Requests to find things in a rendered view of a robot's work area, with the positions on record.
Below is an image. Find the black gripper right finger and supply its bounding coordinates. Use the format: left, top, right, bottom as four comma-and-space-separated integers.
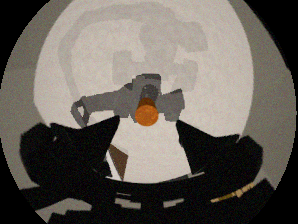
176, 120, 239, 175

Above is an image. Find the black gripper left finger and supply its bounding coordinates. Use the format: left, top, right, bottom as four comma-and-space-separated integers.
49, 116, 120, 173

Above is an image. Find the orange knob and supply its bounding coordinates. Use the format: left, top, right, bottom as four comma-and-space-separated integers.
134, 97, 158, 127

